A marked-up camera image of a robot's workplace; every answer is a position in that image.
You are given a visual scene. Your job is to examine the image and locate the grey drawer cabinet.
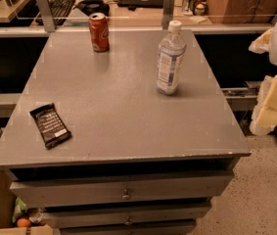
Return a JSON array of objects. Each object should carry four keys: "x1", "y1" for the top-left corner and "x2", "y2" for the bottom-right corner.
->
[{"x1": 0, "y1": 28, "x2": 253, "y2": 235}]

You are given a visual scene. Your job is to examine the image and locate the green snack bag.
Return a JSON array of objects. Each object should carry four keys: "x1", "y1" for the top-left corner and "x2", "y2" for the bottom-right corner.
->
[{"x1": 12, "y1": 198, "x2": 27, "y2": 222}]

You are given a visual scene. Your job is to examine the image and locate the orange fruit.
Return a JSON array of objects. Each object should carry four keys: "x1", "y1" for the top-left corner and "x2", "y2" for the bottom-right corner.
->
[{"x1": 17, "y1": 216, "x2": 32, "y2": 228}]

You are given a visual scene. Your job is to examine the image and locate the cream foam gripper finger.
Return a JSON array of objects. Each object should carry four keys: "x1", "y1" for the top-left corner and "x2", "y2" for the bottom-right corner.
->
[
  {"x1": 249, "y1": 28, "x2": 272, "y2": 54},
  {"x1": 250, "y1": 75, "x2": 277, "y2": 136}
]

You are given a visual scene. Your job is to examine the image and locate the black laptop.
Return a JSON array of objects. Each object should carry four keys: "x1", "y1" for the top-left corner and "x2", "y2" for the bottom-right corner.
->
[{"x1": 117, "y1": 0, "x2": 163, "y2": 8}]

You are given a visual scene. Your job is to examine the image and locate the grey metal post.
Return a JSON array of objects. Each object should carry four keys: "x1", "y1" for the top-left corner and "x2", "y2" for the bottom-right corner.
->
[
  {"x1": 36, "y1": 0, "x2": 56, "y2": 32},
  {"x1": 162, "y1": 0, "x2": 175, "y2": 29}
]

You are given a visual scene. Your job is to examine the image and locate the middle grey drawer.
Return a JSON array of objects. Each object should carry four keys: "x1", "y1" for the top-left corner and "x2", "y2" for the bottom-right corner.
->
[{"x1": 42, "y1": 201, "x2": 211, "y2": 228}]

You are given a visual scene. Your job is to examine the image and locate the top grey drawer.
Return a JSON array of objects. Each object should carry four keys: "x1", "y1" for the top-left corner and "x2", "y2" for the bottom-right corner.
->
[{"x1": 11, "y1": 170, "x2": 234, "y2": 208}]

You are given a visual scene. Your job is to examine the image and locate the black snack bar wrapper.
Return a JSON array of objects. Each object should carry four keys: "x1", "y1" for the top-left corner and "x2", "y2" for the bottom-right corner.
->
[{"x1": 29, "y1": 103, "x2": 71, "y2": 150}]

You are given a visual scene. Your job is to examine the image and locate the black keyboard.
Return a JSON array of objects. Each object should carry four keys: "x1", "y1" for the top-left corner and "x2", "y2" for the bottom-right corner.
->
[{"x1": 42, "y1": 0, "x2": 75, "y2": 25}]

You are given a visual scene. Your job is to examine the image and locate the grey metal post left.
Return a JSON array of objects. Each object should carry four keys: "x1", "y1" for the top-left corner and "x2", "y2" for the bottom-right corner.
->
[{"x1": 36, "y1": 0, "x2": 56, "y2": 32}]

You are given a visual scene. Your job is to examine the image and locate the grey drawer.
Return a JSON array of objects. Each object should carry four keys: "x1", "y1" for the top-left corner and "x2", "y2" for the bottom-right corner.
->
[
  {"x1": 42, "y1": 201, "x2": 211, "y2": 228},
  {"x1": 11, "y1": 170, "x2": 234, "y2": 208},
  {"x1": 60, "y1": 219, "x2": 196, "y2": 235}
]

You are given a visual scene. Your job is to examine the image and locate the clear plastic water bottle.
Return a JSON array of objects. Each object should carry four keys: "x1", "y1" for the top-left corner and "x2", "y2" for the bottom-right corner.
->
[{"x1": 156, "y1": 21, "x2": 187, "y2": 95}]

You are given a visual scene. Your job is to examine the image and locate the red coke can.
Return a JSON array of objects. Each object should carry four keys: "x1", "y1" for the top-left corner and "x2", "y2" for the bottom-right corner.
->
[{"x1": 89, "y1": 13, "x2": 110, "y2": 52}]

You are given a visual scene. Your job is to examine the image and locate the grey metal post right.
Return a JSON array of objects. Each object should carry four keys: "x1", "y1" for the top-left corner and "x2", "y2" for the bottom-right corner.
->
[{"x1": 162, "y1": 0, "x2": 175, "y2": 29}]

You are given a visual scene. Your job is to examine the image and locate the bottom grey drawer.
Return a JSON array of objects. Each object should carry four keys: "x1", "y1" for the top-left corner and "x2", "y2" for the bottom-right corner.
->
[{"x1": 60, "y1": 219, "x2": 196, "y2": 235}]

